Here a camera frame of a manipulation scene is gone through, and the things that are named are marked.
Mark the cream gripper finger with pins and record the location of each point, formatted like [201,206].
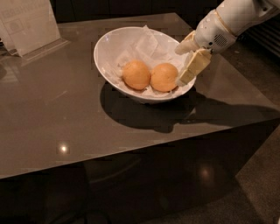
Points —
[195,63]
[188,44]

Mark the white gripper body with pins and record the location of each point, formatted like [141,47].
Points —
[212,32]

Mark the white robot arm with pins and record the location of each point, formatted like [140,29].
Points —
[239,15]

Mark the clear acrylic sign holder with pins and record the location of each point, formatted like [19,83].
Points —
[28,28]

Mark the white paper liner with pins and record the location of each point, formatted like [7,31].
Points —
[148,46]

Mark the orange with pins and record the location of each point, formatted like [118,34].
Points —
[163,76]
[136,75]

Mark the white oval bowl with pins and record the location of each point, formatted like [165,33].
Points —
[108,49]

